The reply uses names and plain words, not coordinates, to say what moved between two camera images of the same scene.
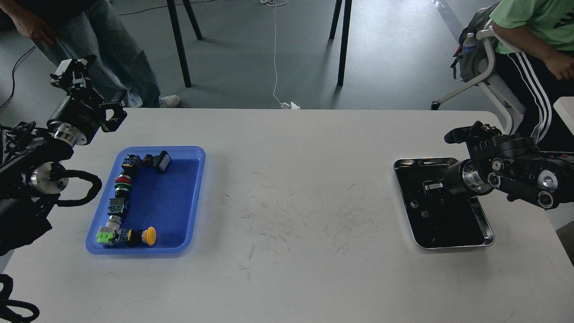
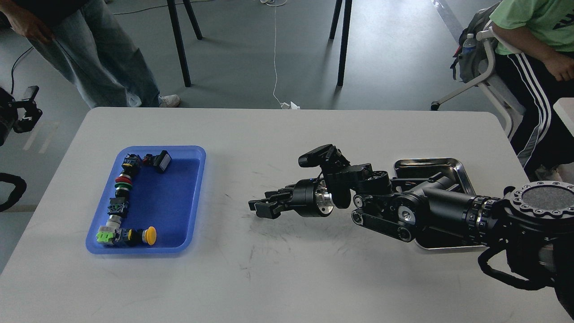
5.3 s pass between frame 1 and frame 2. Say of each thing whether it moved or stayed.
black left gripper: moved
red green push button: stayed
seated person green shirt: stayed
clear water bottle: stayed
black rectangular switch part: stayed
